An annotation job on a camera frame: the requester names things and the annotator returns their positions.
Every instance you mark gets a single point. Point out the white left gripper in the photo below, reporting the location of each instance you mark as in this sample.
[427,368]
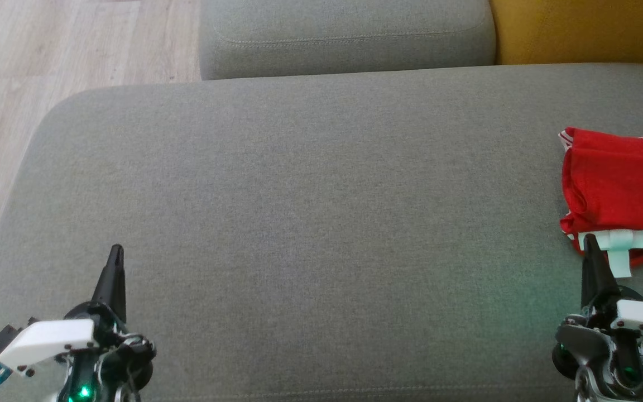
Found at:
[48,340]

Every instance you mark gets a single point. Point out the red and white shorts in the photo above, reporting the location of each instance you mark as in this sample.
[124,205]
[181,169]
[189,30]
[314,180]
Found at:
[617,184]

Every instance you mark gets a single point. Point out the large grey sofa chaise cushion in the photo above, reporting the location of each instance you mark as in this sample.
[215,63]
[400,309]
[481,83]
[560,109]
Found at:
[310,223]

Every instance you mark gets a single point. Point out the wide yellow sofa backrest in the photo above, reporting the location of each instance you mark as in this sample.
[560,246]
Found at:
[584,28]

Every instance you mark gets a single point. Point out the grey sofa back cushion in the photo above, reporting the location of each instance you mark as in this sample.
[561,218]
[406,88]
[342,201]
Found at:
[344,28]

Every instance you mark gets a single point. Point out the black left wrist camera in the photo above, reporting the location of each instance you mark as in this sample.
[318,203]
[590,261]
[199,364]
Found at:
[4,336]

